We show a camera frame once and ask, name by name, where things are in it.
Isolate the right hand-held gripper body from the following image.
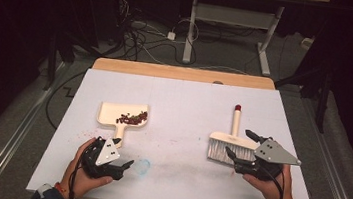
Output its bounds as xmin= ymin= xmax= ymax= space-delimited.
xmin=232 ymin=135 xmax=304 ymax=186

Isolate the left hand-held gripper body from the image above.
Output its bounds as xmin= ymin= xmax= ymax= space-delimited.
xmin=77 ymin=133 xmax=128 ymax=183

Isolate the white brush with red cap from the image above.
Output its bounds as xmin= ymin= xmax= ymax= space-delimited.
xmin=206 ymin=101 xmax=264 ymax=169

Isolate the pile of red crumbs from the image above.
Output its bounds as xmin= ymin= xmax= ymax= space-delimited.
xmin=114 ymin=107 xmax=150 ymax=128

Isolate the cream dustpan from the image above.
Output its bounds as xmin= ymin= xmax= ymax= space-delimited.
xmin=93 ymin=99 xmax=151 ymax=152

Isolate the person's right hand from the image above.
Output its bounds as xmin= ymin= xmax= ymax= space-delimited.
xmin=240 ymin=159 xmax=308 ymax=199

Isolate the person's left hand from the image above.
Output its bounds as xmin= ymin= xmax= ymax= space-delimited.
xmin=58 ymin=133 xmax=119 ymax=199

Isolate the white table cover board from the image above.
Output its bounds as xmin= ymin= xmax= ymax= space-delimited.
xmin=25 ymin=62 xmax=328 ymax=199

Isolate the dark metal stand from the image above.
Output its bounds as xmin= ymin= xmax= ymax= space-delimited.
xmin=42 ymin=28 xmax=80 ymax=95
xmin=270 ymin=63 xmax=334 ymax=135

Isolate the white wrist band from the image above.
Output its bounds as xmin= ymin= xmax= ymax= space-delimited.
xmin=35 ymin=181 xmax=54 ymax=199

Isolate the wooden table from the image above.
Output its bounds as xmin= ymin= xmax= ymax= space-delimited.
xmin=90 ymin=56 xmax=278 ymax=92

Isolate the small white box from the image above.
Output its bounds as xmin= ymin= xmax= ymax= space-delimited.
xmin=300 ymin=36 xmax=316 ymax=51

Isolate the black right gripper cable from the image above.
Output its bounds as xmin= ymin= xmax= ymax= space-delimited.
xmin=255 ymin=165 xmax=288 ymax=199

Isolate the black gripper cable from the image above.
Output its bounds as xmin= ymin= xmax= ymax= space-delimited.
xmin=66 ymin=135 xmax=102 ymax=199
xmin=255 ymin=165 xmax=288 ymax=199

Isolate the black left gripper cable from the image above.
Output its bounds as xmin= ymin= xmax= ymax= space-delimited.
xmin=66 ymin=135 xmax=102 ymax=199

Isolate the red bracelet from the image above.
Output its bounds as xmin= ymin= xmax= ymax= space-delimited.
xmin=52 ymin=181 xmax=70 ymax=199

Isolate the metal floor rail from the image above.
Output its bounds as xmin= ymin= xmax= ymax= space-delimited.
xmin=0 ymin=54 xmax=70 ymax=199
xmin=290 ymin=93 xmax=353 ymax=199

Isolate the black floor cable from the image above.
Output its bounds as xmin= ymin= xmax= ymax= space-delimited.
xmin=42 ymin=66 xmax=89 ymax=134

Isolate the bundle of floor cables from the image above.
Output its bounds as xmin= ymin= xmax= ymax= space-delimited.
xmin=112 ymin=0 xmax=203 ymax=69

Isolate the white desk frame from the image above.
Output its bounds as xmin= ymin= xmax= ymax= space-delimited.
xmin=167 ymin=0 xmax=332 ymax=84

